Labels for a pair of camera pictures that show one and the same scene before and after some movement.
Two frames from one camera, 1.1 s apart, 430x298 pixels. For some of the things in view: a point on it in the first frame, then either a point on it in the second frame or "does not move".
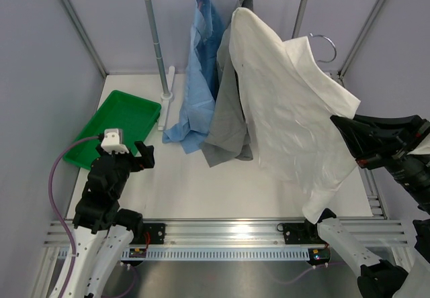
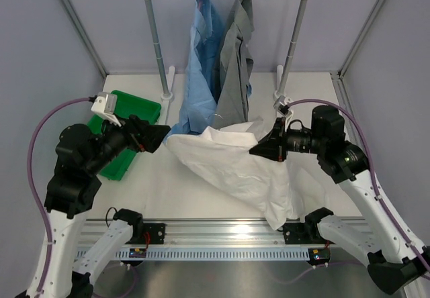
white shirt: [294, 107] -> [283, 191]
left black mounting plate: [156, 231] does not move
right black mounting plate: [302, 233] does not move
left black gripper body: [127, 163] -> [140, 141]
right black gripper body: [375, 153] -> [279, 140]
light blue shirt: [194, 126] does not move
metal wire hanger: [320, 35] -> [213, 115]
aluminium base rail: [245, 233] does not move
